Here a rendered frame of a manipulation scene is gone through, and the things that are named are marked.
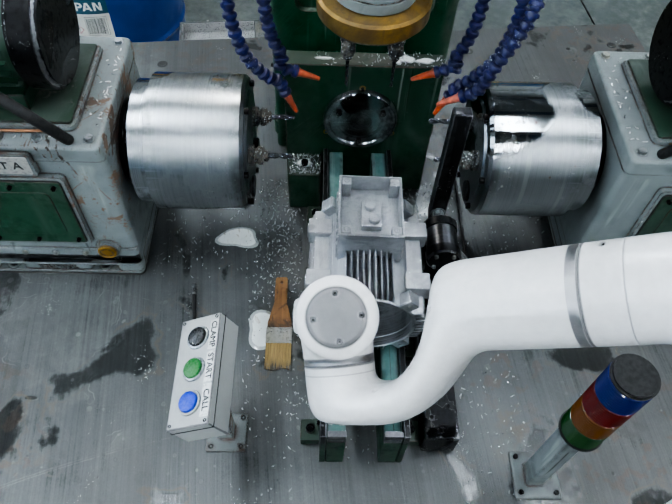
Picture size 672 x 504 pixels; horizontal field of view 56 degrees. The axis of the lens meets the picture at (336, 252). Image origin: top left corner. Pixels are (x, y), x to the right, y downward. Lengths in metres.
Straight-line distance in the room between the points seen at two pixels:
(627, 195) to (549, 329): 0.69
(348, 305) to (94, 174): 0.64
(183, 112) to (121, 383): 0.50
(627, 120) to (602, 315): 0.71
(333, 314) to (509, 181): 0.60
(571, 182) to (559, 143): 0.07
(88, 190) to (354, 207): 0.47
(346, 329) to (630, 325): 0.25
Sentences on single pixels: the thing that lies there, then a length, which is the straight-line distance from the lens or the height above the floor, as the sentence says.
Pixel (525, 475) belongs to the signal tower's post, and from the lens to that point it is 1.20.
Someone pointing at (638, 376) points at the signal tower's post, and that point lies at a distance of 0.85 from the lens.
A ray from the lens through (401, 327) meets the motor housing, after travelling 1.07.
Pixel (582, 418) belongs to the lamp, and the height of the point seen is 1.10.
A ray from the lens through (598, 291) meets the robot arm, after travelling 0.55.
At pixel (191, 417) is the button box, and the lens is 0.91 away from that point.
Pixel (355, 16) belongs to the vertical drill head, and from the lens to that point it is 1.01.
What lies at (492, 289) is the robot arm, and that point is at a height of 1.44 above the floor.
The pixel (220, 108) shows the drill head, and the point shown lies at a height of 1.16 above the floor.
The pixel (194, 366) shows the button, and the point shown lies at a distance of 0.93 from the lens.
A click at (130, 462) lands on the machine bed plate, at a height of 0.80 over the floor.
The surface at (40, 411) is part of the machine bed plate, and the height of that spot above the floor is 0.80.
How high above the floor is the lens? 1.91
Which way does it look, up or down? 55 degrees down
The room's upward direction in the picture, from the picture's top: 4 degrees clockwise
